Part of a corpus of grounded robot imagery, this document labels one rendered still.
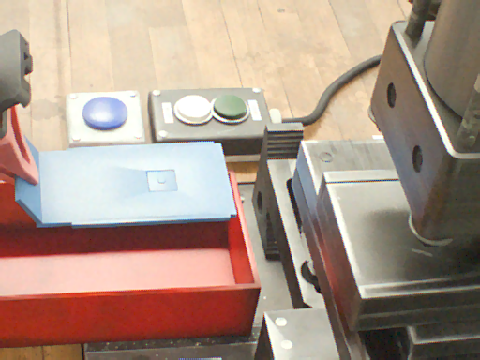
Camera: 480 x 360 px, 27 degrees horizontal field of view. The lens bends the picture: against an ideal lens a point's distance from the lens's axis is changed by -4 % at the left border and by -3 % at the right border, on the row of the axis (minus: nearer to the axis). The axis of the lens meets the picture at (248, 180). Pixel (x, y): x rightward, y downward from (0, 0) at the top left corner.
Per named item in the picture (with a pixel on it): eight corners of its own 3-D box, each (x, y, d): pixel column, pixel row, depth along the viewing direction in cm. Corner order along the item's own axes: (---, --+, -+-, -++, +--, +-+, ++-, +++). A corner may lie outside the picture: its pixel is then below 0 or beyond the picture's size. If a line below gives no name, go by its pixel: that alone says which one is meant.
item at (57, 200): (15, 157, 73) (13, 127, 71) (219, 147, 76) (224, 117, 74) (17, 228, 68) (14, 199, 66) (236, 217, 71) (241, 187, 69)
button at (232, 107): (209, 111, 92) (211, 94, 91) (240, 110, 93) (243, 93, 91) (214, 132, 90) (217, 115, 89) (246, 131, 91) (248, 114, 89)
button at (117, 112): (81, 111, 90) (81, 94, 89) (125, 109, 91) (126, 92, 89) (83, 142, 87) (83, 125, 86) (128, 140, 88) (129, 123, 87)
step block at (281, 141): (251, 200, 88) (265, 123, 81) (284, 198, 88) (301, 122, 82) (265, 258, 83) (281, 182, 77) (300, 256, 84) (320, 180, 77)
